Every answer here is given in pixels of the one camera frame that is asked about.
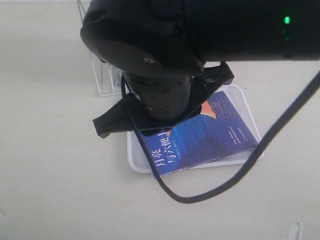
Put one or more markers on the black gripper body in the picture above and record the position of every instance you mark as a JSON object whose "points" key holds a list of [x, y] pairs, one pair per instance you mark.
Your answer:
{"points": [[151, 106]]}

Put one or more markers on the blue book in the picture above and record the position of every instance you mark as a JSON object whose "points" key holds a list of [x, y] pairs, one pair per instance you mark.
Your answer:
{"points": [[205, 135]]}

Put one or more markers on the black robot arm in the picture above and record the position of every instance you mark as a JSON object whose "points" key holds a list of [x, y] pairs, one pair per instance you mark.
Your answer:
{"points": [[174, 54]]}

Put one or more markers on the grey white book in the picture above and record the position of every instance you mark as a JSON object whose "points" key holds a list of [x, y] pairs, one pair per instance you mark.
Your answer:
{"points": [[116, 76]]}

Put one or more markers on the white plastic tray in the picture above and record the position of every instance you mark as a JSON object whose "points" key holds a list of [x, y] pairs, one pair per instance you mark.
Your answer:
{"points": [[245, 120]]}

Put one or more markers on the translucent object at bottom edge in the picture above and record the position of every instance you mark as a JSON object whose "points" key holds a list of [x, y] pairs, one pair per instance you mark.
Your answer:
{"points": [[295, 231]]}

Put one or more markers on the white wire book rack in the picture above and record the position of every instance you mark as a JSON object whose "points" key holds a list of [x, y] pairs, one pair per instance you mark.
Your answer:
{"points": [[103, 77]]}

